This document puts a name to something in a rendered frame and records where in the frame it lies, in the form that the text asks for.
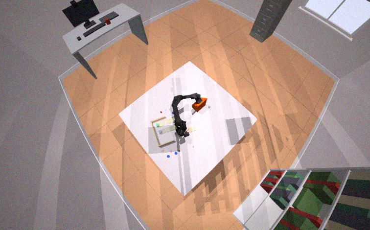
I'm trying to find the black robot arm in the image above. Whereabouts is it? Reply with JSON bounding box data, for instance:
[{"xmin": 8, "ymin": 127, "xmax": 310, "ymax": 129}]
[{"xmin": 172, "ymin": 92, "xmax": 203, "ymax": 137}]

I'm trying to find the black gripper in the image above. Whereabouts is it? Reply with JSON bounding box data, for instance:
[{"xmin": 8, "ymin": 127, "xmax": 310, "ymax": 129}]
[{"xmin": 184, "ymin": 127, "xmax": 189, "ymax": 138}]

